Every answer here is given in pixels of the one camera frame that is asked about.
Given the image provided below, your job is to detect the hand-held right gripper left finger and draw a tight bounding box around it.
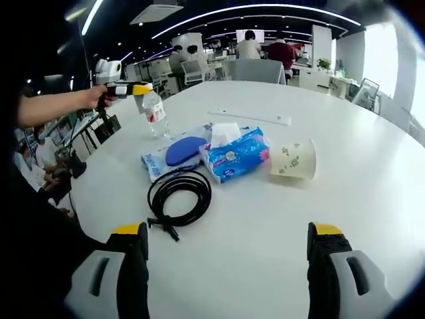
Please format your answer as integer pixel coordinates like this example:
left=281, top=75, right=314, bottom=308
left=64, top=221, right=151, bottom=319

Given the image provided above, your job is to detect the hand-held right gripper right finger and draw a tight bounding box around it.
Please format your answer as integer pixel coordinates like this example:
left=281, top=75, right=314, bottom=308
left=307, top=221, right=396, bottom=319

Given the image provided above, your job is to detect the clear plastic water bottle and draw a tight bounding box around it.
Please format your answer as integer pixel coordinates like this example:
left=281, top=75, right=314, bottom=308
left=134, top=88, right=171, bottom=140

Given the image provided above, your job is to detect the black cable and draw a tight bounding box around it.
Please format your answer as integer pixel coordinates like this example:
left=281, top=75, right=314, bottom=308
left=147, top=169, right=213, bottom=243

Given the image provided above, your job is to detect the plastic package with blue pad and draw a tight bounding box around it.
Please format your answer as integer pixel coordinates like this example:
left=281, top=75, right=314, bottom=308
left=140, top=124, right=209, bottom=183

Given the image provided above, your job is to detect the printed paper cup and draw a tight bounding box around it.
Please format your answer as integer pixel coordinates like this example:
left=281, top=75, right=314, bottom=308
left=268, top=138, right=317, bottom=181

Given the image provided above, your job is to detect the blue tissue pack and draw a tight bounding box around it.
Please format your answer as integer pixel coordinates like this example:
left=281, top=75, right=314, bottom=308
left=198, top=122, right=272, bottom=185

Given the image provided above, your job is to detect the person's left hand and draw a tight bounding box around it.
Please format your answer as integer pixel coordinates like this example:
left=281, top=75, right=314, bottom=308
left=80, top=84, right=113, bottom=110

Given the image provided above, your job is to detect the ceiling air vent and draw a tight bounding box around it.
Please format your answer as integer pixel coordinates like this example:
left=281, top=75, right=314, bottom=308
left=129, top=3, right=185, bottom=26

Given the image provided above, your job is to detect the black tripod stand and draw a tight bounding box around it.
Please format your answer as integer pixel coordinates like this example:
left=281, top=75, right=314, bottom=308
left=64, top=108, right=122, bottom=181

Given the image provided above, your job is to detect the white table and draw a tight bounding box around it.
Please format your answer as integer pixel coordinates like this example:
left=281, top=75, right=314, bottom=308
left=64, top=80, right=425, bottom=319

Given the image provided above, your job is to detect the person's clothed torso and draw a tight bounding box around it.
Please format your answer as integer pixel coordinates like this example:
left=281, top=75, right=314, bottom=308
left=0, top=159, right=112, bottom=319

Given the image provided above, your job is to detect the white table power strip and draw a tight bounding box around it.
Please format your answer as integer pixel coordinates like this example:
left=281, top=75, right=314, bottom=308
left=207, top=106, right=293, bottom=127

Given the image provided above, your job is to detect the grey padded chair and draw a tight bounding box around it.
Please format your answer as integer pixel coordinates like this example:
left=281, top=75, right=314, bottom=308
left=231, top=58, right=287, bottom=86

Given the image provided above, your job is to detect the curved ceiling light strip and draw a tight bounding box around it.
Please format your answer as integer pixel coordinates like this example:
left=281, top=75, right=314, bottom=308
left=151, top=3, right=362, bottom=40

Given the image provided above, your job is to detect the mesh office chair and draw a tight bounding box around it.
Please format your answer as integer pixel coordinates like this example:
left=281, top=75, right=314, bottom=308
left=351, top=77, right=381, bottom=110

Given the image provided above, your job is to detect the large bright window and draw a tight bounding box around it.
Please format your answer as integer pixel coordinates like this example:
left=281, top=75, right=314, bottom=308
left=363, top=19, right=425, bottom=134

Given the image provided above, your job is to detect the white frame office chair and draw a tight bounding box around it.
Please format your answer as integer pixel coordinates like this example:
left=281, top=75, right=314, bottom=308
left=180, top=59, right=214, bottom=86

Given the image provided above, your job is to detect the wall screen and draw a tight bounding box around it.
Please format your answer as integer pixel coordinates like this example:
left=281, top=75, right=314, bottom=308
left=236, top=29, right=266, bottom=44

